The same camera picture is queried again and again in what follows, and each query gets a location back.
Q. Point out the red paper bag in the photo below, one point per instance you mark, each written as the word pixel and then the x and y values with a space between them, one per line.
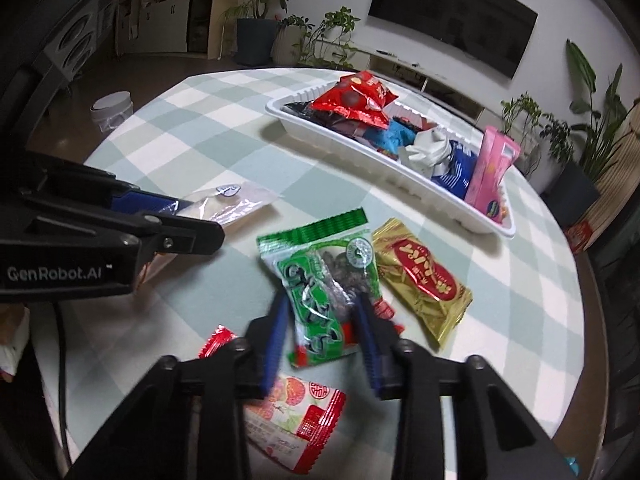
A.
pixel 580 235

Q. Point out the large dark plant pot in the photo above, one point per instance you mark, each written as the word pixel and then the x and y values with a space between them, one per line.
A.
pixel 572 192

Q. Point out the teal plastic stool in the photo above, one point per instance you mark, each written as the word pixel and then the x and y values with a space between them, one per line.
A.
pixel 572 464

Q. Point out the rolled wooden mat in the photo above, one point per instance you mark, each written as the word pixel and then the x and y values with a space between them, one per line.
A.
pixel 617 185

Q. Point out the white plastic tray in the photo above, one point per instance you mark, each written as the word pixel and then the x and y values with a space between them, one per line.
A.
pixel 350 152

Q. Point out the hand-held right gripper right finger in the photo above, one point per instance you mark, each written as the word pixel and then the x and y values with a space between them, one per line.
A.
pixel 369 350

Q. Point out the black television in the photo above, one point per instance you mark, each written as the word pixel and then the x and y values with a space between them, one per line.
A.
pixel 450 15

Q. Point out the leafy plant in white pot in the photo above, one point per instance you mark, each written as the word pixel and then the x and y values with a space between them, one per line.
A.
pixel 320 40

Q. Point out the leafy plant in dark pot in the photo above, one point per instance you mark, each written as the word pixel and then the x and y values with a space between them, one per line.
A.
pixel 257 35

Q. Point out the clear snack packet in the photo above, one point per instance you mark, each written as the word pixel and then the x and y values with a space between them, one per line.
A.
pixel 235 205

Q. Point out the white plastic bucket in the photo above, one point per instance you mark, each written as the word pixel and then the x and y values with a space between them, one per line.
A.
pixel 112 107

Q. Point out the pink snack packet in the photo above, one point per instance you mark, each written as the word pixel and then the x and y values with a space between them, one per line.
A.
pixel 487 175

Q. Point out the grey box with round openings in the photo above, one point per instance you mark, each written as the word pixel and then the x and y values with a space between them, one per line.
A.
pixel 67 52

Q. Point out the white storage cabinet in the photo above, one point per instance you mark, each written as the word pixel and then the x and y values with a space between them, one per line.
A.
pixel 160 10

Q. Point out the black snack packet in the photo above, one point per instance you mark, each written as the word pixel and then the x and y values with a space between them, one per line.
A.
pixel 300 108

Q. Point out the long white snack packet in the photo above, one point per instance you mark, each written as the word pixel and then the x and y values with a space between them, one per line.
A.
pixel 425 152

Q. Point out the tall long-leaf plant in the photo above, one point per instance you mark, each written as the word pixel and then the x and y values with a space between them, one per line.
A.
pixel 595 105

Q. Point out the white television cabinet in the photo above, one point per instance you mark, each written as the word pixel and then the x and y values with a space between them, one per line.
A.
pixel 400 65

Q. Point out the light blue snack packet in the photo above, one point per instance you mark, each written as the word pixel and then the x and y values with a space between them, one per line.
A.
pixel 395 135

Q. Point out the dark blue snack packet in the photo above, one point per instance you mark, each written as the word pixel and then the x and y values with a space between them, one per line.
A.
pixel 457 172

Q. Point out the red strawberry snack packet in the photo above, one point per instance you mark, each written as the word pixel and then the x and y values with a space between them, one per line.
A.
pixel 300 420

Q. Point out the gold snack packet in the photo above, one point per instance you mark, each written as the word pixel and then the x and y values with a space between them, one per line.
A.
pixel 425 285

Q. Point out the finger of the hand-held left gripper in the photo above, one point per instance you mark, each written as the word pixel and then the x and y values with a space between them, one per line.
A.
pixel 150 202
pixel 190 237

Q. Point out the trailing green plant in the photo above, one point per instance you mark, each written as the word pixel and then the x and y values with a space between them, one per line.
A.
pixel 520 110

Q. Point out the green snack packet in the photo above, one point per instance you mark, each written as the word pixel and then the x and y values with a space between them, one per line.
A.
pixel 320 280

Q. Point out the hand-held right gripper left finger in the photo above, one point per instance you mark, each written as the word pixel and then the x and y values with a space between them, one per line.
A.
pixel 277 345

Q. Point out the small bushy plant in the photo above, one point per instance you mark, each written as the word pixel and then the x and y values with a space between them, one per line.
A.
pixel 555 135

